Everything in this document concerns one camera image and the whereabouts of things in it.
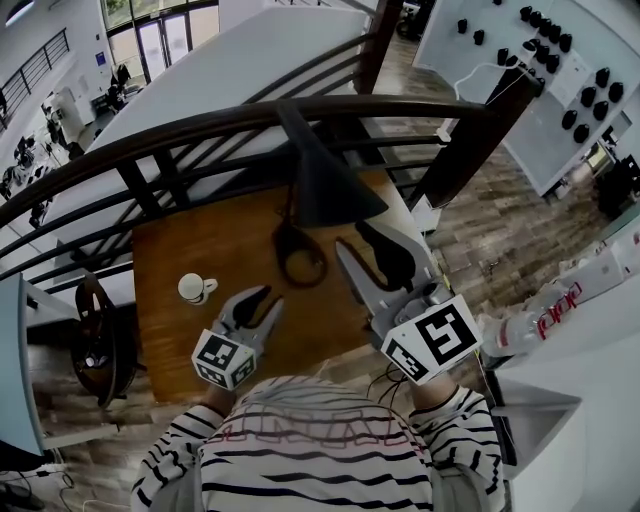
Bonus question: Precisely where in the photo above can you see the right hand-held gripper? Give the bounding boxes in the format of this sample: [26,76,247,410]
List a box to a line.
[333,218,485,387]

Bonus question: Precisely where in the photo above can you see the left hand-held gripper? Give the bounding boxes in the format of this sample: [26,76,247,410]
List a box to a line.
[192,284,287,392]

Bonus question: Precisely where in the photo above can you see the black desk lamp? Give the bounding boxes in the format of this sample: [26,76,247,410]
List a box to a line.
[272,98,390,290]

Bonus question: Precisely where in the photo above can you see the person's right forearm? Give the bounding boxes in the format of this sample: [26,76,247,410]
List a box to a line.
[407,372,501,466]

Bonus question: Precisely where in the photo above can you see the person's left forearm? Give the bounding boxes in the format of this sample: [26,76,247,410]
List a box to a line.
[164,380,240,451]

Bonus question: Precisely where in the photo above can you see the pale blue-grey panel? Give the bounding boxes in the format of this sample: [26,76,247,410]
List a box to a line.
[0,272,46,457]

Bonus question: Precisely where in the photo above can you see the white mug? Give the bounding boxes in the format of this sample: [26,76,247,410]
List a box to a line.
[177,272,220,305]

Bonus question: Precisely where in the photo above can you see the white floor box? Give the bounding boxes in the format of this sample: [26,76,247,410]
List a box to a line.
[410,195,444,235]

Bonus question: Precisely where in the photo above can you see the clear bag with red print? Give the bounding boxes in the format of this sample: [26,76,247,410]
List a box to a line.
[474,279,589,371]

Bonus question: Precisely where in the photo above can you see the dark wooden chair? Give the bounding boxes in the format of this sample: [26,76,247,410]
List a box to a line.
[69,272,147,409]

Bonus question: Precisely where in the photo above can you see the person in white shirt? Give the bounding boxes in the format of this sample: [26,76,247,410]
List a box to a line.
[130,375,506,512]

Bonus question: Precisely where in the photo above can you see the dark wooden stair railing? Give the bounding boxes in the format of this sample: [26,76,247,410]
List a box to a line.
[0,27,547,284]

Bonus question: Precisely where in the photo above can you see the white cardboard box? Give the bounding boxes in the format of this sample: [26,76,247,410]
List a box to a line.
[554,239,640,311]

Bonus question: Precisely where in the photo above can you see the white counter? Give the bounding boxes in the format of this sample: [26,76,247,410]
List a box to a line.
[479,234,640,512]

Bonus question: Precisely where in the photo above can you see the white dispenser machine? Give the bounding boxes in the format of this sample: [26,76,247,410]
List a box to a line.
[52,87,84,144]

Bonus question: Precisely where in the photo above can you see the glass entrance doors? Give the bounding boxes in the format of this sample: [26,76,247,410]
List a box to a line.
[102,0,221,84]

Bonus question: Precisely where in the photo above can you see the black balcony railing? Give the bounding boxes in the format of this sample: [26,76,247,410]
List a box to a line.
[0,27,69,131]

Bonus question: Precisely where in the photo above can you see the white wall board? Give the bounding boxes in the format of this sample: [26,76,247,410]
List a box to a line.
[412,0,640,199]

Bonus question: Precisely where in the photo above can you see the white cable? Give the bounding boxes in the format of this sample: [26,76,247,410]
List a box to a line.
[453,47,534,101]

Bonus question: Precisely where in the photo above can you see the group of black wall-mounted items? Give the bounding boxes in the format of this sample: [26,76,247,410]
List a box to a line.
[455,4,626,145]

